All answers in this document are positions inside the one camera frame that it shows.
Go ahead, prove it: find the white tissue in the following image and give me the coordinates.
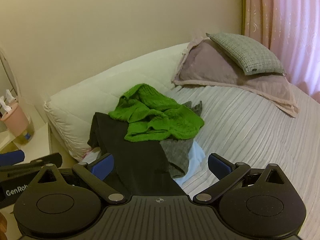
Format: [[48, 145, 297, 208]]
[[0, 89, 13, 113]]

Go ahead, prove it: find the striped bed cover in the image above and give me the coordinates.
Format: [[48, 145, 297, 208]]
[[160, 79, 320, 205]]

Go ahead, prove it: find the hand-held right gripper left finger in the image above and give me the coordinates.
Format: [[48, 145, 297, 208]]
[[34, 152, 126, 205]]

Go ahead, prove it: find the white quilted duvet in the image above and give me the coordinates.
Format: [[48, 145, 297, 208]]
[[44, 42, 191, 161]]

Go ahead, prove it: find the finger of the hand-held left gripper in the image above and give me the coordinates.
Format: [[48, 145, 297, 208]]
[[0, 150, 25, 167], [0, 152, 63, 173]]

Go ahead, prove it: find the black garment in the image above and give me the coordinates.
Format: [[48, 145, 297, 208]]
[[87, 112, 187, 197]]

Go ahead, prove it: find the white curved frame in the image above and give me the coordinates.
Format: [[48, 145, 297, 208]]
[[0, 47, 20, 98]]

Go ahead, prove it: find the pink tissue holder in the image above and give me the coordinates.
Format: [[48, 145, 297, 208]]
[[0, 102, 31, 137]]

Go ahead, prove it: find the purple pillow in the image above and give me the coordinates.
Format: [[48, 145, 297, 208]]
[[171, 32, 300, 118]]

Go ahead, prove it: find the pink curtain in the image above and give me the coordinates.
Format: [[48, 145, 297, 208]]
[[244, 0, 320, 96]]

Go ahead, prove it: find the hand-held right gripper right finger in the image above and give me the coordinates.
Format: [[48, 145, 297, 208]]
[[193, 153, 292, 205]]

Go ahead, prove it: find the white nightstand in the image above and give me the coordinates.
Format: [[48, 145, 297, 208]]
[[0, 122, 52, 161]]

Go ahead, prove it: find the grey checked pillow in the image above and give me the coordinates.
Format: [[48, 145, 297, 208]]
[[206, 32, 286, 76]]

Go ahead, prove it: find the light blue garment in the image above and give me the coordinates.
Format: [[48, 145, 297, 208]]
[[173, 142, 208, 186]]

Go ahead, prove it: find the grey knit garment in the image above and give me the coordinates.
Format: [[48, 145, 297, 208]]
[[159, 101, 203, 179]]

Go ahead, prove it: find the green knit vest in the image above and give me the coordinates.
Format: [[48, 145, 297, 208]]
[[108, 83, 205, 142]]

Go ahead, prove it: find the clear bottle with blue label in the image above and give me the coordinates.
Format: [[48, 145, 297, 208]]
[[15, 119, 35, 145]]

